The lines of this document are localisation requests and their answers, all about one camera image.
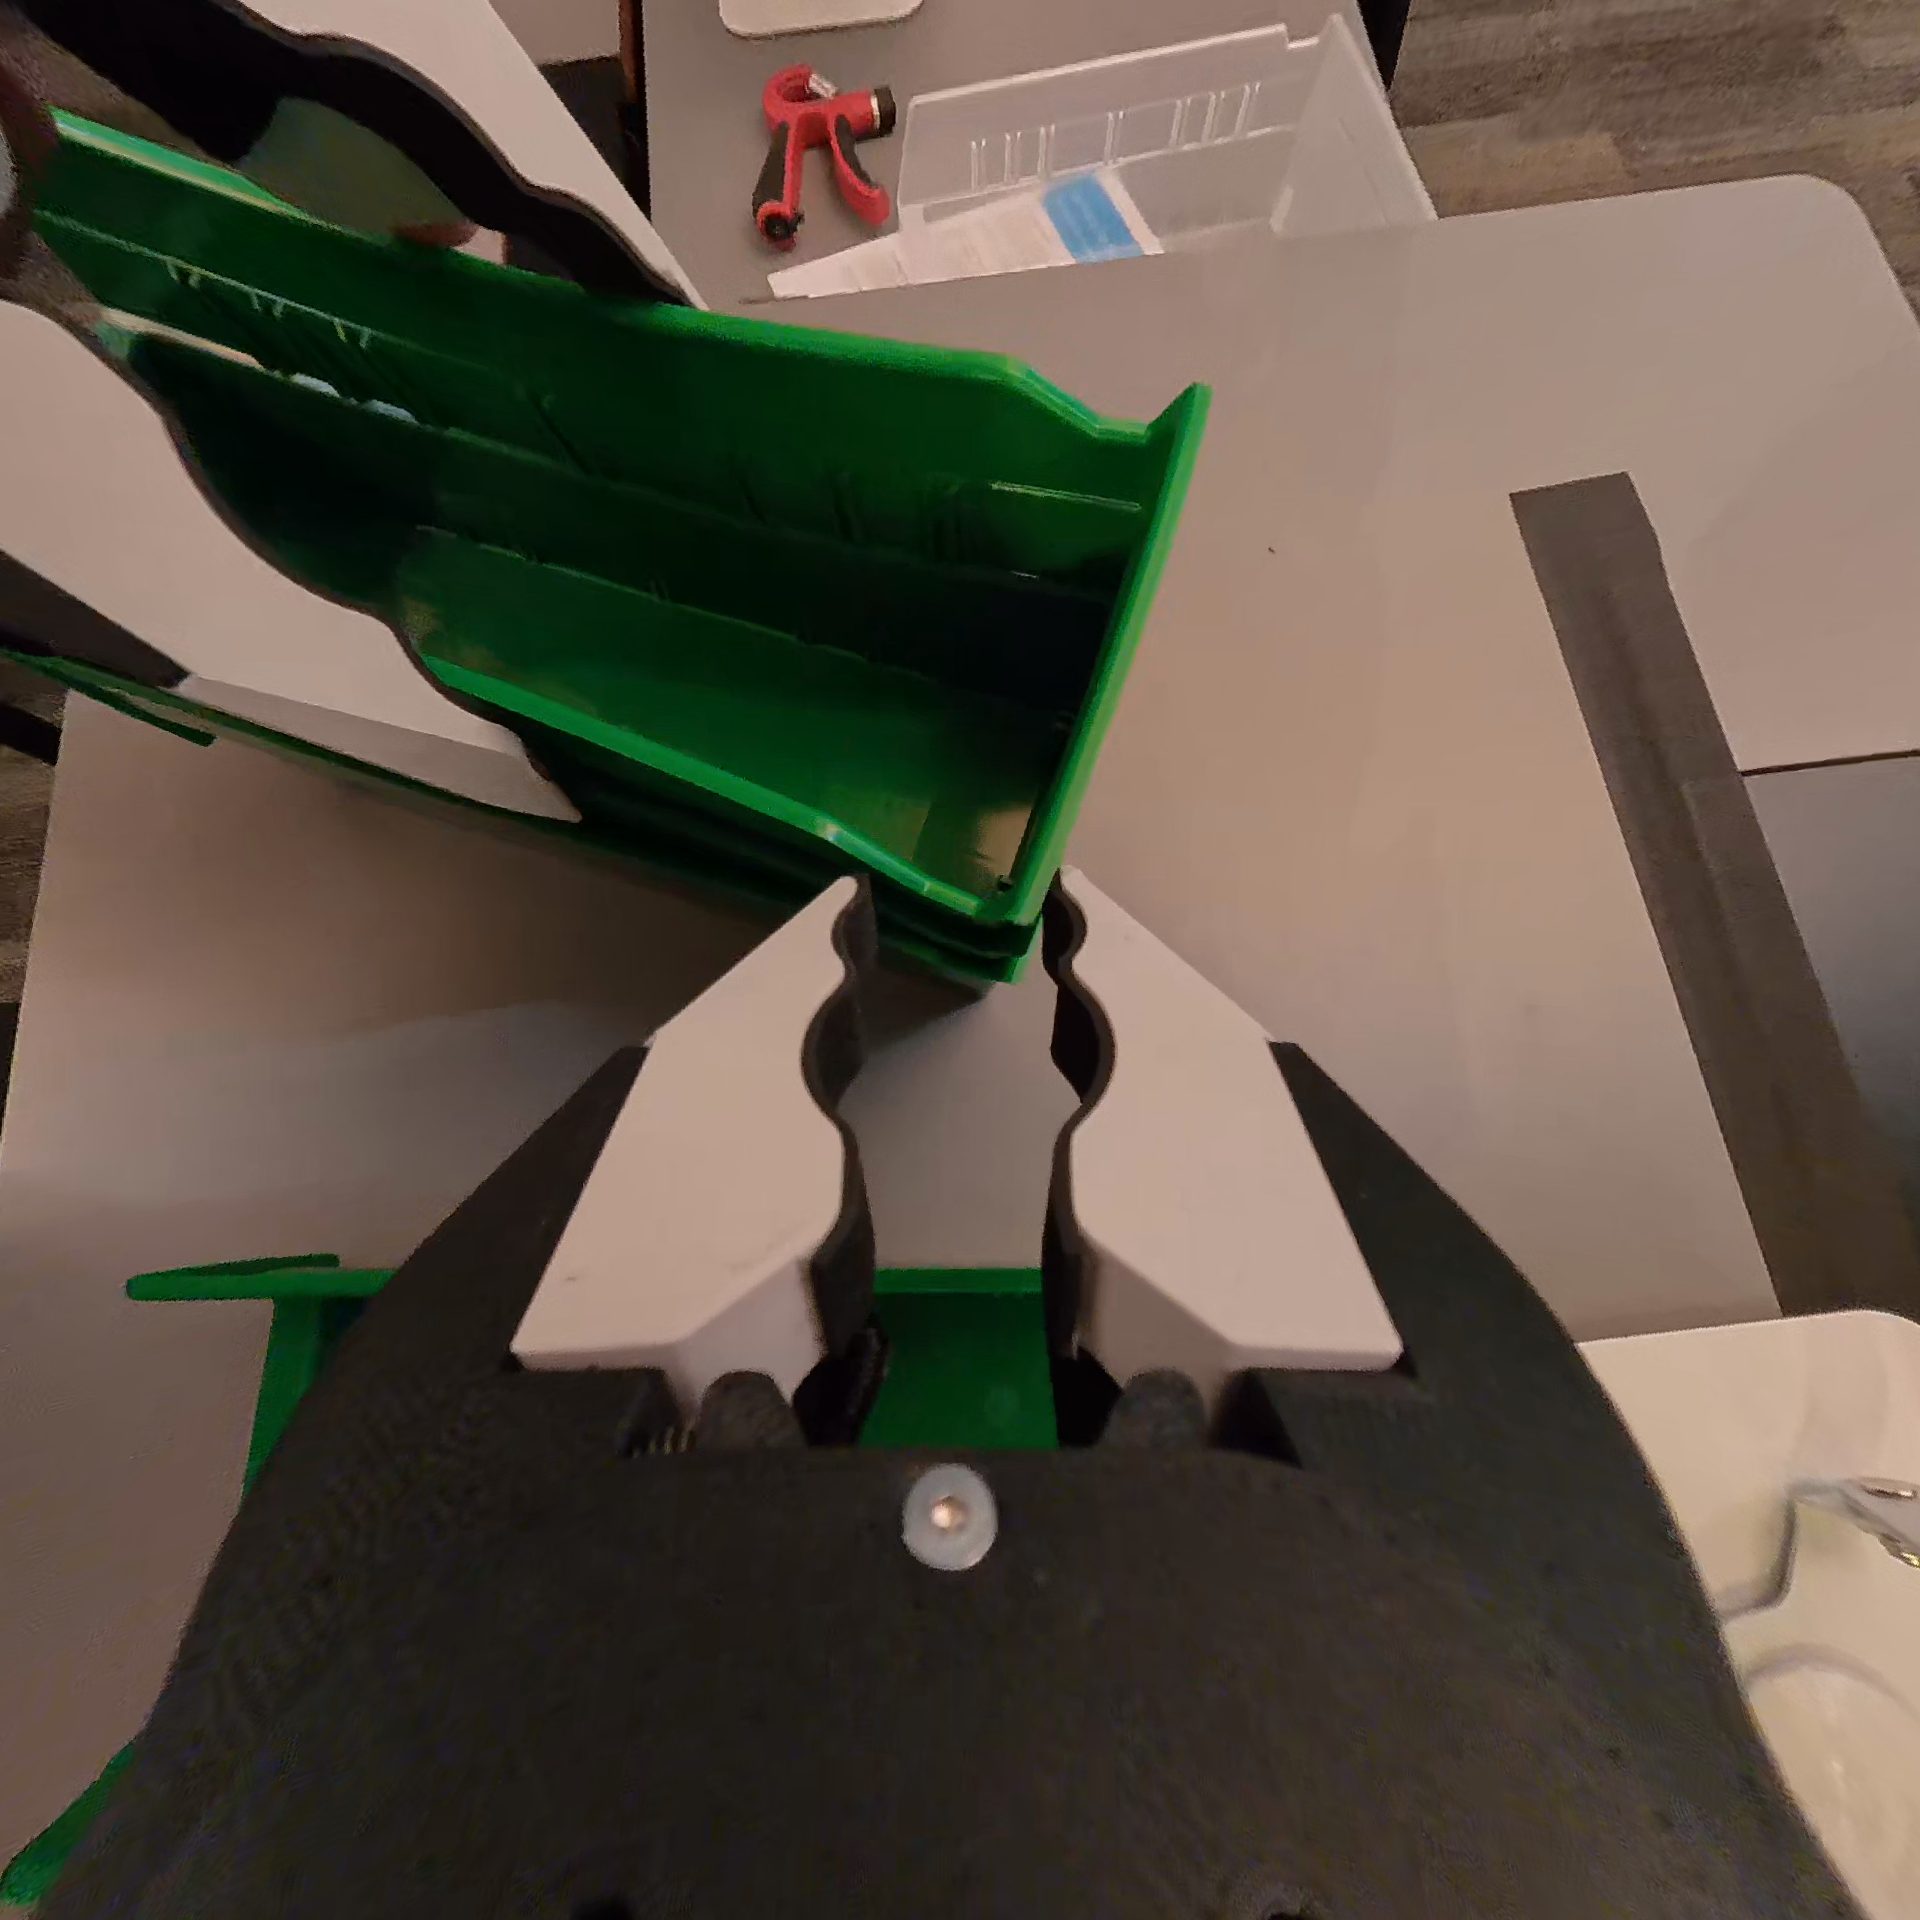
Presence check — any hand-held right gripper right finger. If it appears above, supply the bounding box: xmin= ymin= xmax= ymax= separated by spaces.
xmin=1034 ymin=863 xmax=1408 ymax=1422

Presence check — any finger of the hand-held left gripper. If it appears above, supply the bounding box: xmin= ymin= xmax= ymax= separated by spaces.
xmin=0 ymin=299 xmax=585 ymax=825
xmin=22 ymin=0 xmax=711 ymax=313

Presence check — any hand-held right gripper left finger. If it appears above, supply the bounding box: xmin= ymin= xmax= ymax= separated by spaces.
xmin=511 ymin=875 xmax=887 ymax=1422

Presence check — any red black hand tool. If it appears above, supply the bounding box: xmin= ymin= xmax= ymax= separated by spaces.
xmin=751 ymin=65 xmax=902 ymax=248

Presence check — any printed paper leaflet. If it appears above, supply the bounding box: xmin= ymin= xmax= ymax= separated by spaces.
xmin=768 ymin=166 xmax=1167 ymax=299

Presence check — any clear plastic organizer box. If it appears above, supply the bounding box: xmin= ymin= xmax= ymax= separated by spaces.
xmin=897 ymin=14 xmax=1438 ymax=271

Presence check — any white lamp base plate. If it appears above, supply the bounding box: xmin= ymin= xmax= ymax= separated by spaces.
xmin=1577 ymin=1307 xmax=1920 ymax=1920

